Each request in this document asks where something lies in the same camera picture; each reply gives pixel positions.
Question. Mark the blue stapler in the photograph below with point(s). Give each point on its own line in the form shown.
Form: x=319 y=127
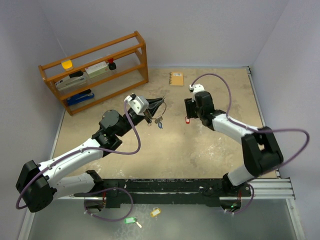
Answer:
x=80 y=97

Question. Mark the yellow key tag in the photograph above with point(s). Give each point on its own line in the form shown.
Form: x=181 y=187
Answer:
x=155 y=212

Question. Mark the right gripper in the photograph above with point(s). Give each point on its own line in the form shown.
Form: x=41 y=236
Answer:
x=190 y=103

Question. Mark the black base frame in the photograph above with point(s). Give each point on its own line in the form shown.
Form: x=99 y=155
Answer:
x=192 y=191

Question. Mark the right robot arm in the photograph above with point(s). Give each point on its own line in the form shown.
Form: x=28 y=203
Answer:
x=260 y=150

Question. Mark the yellow lidded container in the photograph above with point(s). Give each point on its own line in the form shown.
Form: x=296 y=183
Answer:
x=67 y=65

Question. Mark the white stapler on shelf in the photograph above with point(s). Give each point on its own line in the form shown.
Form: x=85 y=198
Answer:
x=72 y=80

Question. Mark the red key tag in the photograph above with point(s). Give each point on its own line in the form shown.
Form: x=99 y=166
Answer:
x=187 y=120

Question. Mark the large metal keyring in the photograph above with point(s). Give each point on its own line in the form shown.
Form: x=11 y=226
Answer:
x=163 y=108

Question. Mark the wooden shelf rack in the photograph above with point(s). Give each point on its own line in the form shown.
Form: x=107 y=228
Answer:
x=130 y=55

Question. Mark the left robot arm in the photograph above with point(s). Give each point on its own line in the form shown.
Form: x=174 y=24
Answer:
x=39 y=184

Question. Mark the white box on shelf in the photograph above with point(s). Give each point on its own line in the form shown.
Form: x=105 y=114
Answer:
x=97 y=69

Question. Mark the bunch of metal keys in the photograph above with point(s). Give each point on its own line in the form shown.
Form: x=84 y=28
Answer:
x=153 y=120

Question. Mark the green key tag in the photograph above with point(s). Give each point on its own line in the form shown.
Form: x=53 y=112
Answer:
x=132 y=220

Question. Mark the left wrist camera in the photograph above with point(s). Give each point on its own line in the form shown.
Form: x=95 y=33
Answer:
x=138 y=104

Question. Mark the brown spiral notebook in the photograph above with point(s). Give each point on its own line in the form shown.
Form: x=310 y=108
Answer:
x=176 y=79

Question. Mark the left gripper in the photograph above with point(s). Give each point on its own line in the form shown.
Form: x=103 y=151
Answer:
x=152 y=108

